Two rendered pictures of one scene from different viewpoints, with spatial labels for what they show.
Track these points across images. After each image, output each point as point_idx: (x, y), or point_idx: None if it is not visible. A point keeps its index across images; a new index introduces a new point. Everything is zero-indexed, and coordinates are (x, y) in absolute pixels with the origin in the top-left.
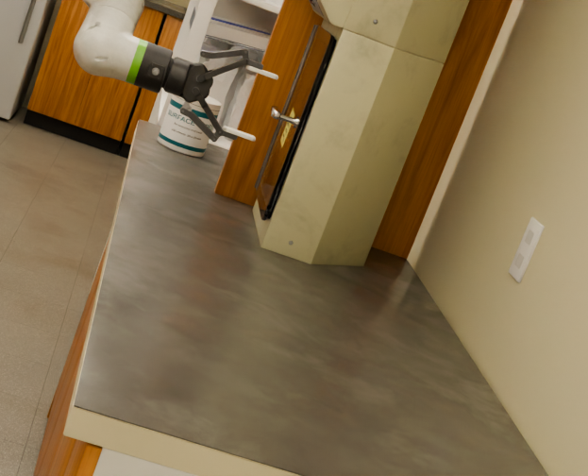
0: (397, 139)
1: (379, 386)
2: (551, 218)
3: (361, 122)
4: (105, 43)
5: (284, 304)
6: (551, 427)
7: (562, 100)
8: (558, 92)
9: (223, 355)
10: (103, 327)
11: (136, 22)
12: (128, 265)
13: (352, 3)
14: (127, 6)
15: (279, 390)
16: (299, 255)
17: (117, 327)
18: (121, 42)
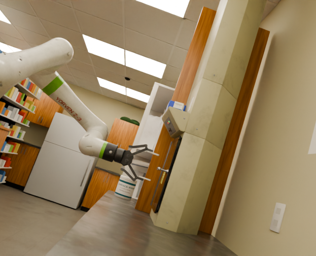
0: (207, 179)
1: None
2: (289, 199)
3: (194, 169)
4: (91, 141)
5: (168, 246)
6: None
7: (277, 154)
8: (273, 152)
9: None
10: (57, 251)
11: (104, 136)
12: (89, 225)
13: (187, 122)
14: (101, 129)
15: None
16: (171, 228)
17: (68, 252)
18: (97, 141)
